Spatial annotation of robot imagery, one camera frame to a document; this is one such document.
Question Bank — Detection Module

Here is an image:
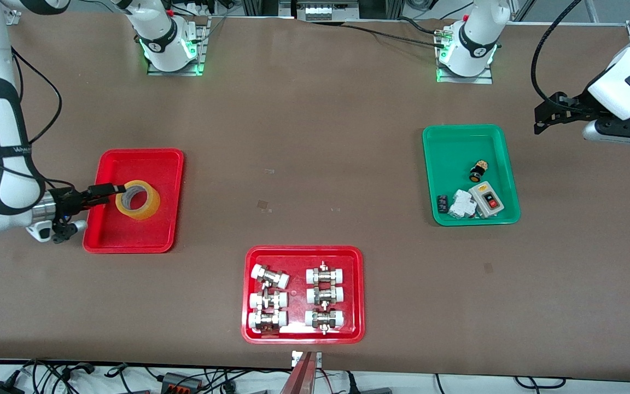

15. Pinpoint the white power strip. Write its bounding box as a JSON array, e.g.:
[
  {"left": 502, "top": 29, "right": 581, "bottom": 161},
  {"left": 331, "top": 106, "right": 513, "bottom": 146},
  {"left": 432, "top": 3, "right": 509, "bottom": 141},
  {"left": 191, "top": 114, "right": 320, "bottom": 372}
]
[{"left": 304, "top": 2, "right": 359, "bottom": 21}]

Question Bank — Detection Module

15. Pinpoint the white circuit breaker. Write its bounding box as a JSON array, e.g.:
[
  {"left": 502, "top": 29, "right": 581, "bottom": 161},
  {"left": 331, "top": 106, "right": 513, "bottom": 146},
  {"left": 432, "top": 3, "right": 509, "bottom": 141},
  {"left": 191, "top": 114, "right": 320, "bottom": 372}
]
[{"left": 448, "top": 189, "right": 478, "bottom": 219}]

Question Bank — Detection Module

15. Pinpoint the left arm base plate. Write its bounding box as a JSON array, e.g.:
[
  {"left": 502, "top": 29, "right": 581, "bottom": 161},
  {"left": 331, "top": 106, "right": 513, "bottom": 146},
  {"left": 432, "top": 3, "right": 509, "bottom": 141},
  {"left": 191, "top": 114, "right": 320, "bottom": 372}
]
[{"left": 436, "top": 22, "right": 494, "bottom": 84}]

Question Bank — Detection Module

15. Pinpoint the grey junction box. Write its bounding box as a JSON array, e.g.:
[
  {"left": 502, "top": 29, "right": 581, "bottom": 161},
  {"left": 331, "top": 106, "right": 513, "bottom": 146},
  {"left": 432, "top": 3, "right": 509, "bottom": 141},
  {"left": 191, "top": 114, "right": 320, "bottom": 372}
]
[{"left": 161, "top": 372, "right": 205, "bottom": 392}]

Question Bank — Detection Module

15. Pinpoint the red tray holding fittings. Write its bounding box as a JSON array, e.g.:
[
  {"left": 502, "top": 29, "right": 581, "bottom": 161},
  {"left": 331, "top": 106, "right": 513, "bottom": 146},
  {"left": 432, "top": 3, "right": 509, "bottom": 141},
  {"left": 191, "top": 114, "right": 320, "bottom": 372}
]
[{"left": 241, "top": 245, "right": 365, "bottom": 345}]

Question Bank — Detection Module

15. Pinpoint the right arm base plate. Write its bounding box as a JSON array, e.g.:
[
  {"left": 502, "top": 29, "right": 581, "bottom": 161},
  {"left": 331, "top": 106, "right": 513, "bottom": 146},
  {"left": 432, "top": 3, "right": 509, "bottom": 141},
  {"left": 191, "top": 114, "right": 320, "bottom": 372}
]
[{"left": 147, "top": 16, "right": 207, "bottom": 77}]

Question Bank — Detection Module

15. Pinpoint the white mounting plate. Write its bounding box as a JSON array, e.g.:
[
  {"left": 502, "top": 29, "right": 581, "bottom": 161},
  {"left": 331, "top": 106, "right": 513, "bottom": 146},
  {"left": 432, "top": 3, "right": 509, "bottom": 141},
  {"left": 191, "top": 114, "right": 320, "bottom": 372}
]
[{"left": 291, "top": 350, "right": 323, "bottom": 368}]

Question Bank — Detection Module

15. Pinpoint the black aluminium frame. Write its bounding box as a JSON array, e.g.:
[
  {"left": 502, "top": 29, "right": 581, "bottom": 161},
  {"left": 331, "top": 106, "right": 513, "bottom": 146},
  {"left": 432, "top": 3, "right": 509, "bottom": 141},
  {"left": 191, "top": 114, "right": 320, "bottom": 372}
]
[{"left": 241, "top": 0, "right": 403, "bottom": 22}]

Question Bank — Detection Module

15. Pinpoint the black table cable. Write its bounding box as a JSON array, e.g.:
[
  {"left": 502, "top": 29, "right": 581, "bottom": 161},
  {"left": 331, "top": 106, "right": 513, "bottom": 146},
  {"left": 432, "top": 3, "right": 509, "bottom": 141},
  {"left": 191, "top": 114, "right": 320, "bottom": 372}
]
[{"left": 342, "top": 21, "right": 447, "bottom": 49}]

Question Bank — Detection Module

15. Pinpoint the red metal bar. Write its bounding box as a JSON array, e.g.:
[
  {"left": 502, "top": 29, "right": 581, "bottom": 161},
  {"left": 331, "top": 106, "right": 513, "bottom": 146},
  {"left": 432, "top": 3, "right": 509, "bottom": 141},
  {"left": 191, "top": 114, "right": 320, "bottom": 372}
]
[{"left": 279, "top": 352, "right": 317, "bottom": 394}]

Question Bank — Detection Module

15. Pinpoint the white capped brass pipe fitting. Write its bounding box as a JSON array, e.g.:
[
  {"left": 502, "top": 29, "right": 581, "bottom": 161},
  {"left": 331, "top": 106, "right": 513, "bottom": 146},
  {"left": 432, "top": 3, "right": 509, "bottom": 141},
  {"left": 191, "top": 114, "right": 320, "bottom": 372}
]
[
  {"left": 251, "top": 264, "right": 290, "bottom": 289},
  {"left": 249, "top": 290, "right": 289, "bottom": 311},
  {"left": 305, "top": 308, "right": 345, "bottom": 335},
  {"left": 248, "top": 310, "right": 288, "bottom": 334},
  {"left": 306, "top": 286, "right": 345, "bottom": 305},
  {"left": 306, "top": 261, "right": 346, "bottom": 286}
]

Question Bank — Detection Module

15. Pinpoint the black right camera bracket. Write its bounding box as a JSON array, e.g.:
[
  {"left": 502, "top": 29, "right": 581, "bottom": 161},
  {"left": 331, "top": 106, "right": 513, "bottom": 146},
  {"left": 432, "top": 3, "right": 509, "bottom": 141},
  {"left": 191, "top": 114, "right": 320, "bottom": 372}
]
[{"left": 50, "top": 215, "right": 77, "bottom": 245}]

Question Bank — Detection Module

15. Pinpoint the empty red plastic tray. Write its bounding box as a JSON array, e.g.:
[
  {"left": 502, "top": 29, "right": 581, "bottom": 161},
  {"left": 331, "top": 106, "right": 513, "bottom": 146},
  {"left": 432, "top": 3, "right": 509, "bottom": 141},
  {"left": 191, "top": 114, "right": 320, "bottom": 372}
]
[{"left": 83, "top": 148, "right": 185, "bottom": 254}]

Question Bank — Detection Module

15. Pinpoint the grey switch box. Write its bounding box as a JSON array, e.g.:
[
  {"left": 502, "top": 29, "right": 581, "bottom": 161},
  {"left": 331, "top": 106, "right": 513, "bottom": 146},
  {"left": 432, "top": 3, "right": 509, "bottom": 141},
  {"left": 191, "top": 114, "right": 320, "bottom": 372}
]
[{"left": 468, "top": 181, "right": 504, "bottom": 219}]

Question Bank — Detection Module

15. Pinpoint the green plastic tray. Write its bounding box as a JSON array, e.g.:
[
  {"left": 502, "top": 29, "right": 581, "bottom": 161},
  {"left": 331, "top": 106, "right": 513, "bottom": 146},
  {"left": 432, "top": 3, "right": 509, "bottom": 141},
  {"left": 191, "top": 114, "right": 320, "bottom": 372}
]
[{"left": 422, "top": 124, "right": 522, "bottom": 227}]

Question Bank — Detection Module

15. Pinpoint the yellow packing tape roll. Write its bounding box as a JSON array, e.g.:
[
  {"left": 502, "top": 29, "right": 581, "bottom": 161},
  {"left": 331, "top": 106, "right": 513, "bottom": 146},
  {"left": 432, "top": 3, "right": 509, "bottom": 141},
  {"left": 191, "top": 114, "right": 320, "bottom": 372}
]
[{"left": 115, "top": 179, "right": 161, "bottom": 221}]

